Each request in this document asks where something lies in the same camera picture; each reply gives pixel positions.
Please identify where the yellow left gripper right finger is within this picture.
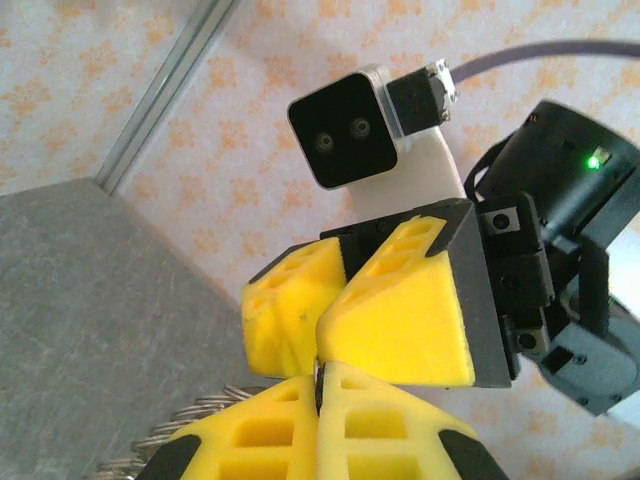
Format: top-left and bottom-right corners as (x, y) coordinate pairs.
(318, 362), (511, 480)

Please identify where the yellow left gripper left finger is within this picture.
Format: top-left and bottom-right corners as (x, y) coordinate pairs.
(142, 374), (321, 480)

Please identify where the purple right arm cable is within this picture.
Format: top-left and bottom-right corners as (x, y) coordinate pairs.
(452, 39), (640, 84)

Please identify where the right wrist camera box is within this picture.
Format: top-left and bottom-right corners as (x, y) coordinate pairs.
(287, 62), (466, 221)

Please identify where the aluminium frame post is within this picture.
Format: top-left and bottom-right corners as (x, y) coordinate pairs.
(94, 0), (244, 195)

